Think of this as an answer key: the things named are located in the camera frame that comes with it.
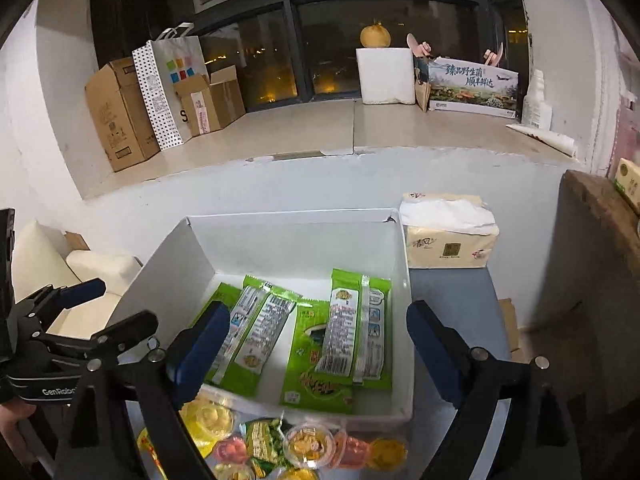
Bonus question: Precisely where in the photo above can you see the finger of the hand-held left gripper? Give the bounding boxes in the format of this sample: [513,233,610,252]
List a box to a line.
[44,310,160,361]
[15,278,107,335]

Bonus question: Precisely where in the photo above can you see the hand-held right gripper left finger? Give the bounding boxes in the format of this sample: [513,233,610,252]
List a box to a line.
[52,301,232,480]

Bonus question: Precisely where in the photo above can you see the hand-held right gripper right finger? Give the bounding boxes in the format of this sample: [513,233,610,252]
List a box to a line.
[406,300,583,480]

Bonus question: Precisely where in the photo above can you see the cluster of jelly cups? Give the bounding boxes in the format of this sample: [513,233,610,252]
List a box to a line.
[180,395,408,480]

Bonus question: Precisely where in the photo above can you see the white storage box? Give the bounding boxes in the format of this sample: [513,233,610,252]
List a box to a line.
[107,208,416,423]

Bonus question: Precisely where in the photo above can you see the person's left hand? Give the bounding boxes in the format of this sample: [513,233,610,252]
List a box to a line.
[0,402,38,461]

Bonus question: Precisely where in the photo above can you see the green snack packets in box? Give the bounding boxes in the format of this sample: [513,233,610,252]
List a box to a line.
[202,275,303,398]

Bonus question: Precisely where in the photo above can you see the flattened cardboard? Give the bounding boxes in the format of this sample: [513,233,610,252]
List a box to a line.
[497,299,527,362]

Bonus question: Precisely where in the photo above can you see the green snack packet label side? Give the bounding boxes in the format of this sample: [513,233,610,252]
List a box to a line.
[320,268,394,392]

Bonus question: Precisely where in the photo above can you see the yellow snack wrapper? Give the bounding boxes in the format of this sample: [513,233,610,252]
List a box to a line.
[136,426,167,467]

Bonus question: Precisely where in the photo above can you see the tissue pack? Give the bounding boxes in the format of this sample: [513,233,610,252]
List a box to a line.
[398,192,501,270]

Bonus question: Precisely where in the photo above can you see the green snack packet printed front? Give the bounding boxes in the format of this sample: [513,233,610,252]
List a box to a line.
[280,299,357,415]

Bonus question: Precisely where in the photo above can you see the tall cardboard box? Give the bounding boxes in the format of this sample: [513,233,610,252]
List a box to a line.
[84,57,161,173]

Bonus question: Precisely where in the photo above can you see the polka dot paper bag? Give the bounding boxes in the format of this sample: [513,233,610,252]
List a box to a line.
[131,22,211,152]

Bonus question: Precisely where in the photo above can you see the open small cardboard box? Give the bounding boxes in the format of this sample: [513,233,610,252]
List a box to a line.
[172,65,247,137]

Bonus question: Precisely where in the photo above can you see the white paper sheet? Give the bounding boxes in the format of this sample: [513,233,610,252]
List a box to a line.
[505,124,578,158]

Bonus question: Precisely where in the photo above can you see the green cardboard box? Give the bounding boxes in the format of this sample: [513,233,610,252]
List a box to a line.
[611,157,640,216]

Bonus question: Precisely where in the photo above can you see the printed landscape carton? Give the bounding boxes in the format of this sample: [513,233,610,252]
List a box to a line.
[414,56,520,118]

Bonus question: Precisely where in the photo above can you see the white plastic bottle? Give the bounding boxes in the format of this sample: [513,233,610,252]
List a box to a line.
[521,69,553,131]

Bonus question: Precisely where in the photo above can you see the white foam box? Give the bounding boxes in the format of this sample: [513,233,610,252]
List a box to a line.
[356,46,417,106]

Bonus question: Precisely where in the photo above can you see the pink printed package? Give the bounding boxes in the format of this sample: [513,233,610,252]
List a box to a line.
[617,55,640,171]

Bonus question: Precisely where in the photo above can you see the dark framed window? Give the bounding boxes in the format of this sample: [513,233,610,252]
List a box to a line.
[90,0,531,113]

